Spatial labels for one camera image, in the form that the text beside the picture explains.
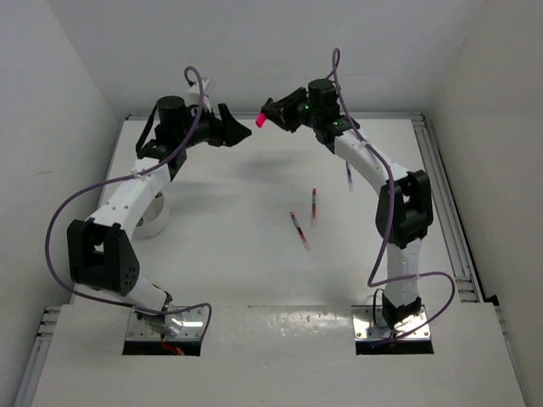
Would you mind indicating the white round divided container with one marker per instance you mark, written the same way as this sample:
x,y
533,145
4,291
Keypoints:
x,y
155,218

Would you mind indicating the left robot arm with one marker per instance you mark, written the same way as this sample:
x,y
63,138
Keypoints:
x,y
100,249

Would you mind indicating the red refill pen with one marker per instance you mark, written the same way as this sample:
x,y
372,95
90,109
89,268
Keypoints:
x,y
313,207
299,230

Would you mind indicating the blue pen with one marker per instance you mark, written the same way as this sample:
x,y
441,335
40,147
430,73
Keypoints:
x,y
349,177

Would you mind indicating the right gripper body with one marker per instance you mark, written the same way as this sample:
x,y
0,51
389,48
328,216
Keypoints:
x,y
302,113

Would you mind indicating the pink black highlighter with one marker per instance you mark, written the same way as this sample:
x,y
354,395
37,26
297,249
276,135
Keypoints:
x,y
261,119

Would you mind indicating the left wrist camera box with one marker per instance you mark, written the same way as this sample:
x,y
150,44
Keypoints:
x,y
194,93

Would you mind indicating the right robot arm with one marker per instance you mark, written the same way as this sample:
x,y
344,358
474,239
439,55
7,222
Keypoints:
x,y
404,212

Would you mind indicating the metal base plate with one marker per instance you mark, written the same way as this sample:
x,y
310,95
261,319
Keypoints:
x,y
374,337
180,334

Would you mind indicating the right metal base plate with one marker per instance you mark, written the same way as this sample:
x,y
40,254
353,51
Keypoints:
x,y
374,337

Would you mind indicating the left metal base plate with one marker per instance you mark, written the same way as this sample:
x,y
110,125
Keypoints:
x,y
180,334

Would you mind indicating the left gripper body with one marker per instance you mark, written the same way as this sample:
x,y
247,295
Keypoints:
x,y
207,130

